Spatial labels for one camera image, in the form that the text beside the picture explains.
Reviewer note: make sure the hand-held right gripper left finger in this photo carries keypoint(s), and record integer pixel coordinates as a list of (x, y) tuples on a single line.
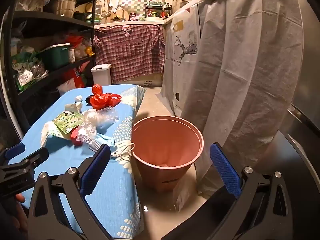
[(96, 170)]

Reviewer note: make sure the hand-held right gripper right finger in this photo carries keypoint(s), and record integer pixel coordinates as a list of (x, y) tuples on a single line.
[(225, 170)]

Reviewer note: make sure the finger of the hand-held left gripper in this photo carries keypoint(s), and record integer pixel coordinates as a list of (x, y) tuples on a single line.
[(15, 151), (35, 158)]

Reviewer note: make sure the blue face mask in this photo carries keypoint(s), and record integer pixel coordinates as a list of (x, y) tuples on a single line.
[(100, 138)]

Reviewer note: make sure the white green-print plastic bag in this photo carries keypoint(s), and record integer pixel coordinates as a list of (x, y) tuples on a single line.
[(48, 130)]

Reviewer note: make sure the small red box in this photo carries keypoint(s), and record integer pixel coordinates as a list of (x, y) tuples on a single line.
[(75, 138)]

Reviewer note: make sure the green snack packet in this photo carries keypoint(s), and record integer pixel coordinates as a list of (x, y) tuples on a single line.
[(66, 123)]

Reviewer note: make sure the clear plastic bag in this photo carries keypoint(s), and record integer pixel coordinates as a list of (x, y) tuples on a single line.
[(100, 118)]

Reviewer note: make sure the grey-white paper wrapper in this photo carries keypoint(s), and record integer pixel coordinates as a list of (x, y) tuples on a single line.
[(73, 107)]

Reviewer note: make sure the pink plastic bin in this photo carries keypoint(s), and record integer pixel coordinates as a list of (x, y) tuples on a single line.
[(165, 140)]

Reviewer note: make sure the red plastic bag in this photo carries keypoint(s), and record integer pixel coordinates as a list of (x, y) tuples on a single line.
[(102, 100)]

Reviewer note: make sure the white tissue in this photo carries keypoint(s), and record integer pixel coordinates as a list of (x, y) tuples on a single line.
[(78, 98)]

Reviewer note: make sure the person's left hand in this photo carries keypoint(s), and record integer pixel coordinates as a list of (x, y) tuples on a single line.
[(20, 198)]

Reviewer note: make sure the blue patterned tablecloth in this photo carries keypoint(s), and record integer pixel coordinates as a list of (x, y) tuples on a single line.
[(120, 200)]

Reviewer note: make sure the green food packet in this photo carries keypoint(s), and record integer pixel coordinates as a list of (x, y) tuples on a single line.
[(22, 78)]

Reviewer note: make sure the white printed bag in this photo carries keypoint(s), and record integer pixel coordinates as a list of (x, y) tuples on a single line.
[(65, 88)]

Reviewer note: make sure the clear plastic packets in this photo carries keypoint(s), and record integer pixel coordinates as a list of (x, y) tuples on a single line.
[(38, 70)]

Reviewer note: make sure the orange-red bag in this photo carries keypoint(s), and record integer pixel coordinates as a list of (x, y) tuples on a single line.
[(75, 77)]

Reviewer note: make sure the grey deer-print cloth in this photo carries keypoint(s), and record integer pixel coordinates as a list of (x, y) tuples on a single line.
[(237, 80)]

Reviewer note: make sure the white pedal bin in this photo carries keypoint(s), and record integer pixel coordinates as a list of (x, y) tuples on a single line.
[(101, 76)]

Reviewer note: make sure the green storage box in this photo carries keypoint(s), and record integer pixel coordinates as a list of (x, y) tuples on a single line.
[(55, 56)]

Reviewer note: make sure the white vented appliance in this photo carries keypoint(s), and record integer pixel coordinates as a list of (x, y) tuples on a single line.
[(152, 81)]

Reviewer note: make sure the white labelled jar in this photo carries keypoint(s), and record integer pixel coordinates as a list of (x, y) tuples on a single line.
[(71, 55)]

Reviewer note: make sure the yellow figurine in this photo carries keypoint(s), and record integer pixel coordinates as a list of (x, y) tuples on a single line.
[(90, 51)]

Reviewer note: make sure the red plaid shirt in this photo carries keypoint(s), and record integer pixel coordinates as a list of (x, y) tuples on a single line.
[(130, 52)]

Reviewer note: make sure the black shelf rack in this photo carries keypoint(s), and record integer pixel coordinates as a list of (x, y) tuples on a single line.
[(50, 20)]

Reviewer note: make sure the dark green pot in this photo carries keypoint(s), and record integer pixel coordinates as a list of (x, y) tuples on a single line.
[(80, 16)]

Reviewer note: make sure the white kitchen counter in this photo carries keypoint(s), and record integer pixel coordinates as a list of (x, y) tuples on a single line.
[(130, 23)]

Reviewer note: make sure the steel pot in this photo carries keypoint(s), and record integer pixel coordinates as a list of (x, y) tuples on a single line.
[(63, 5)]

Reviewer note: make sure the metal faucet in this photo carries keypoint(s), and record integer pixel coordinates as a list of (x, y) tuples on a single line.
[(119, 8)]

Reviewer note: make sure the hanging kitchen ladles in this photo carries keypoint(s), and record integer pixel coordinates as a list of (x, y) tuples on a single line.
[(105, 6)]

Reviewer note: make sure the black spice rack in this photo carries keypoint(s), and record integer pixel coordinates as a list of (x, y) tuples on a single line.
[(158, 8)]

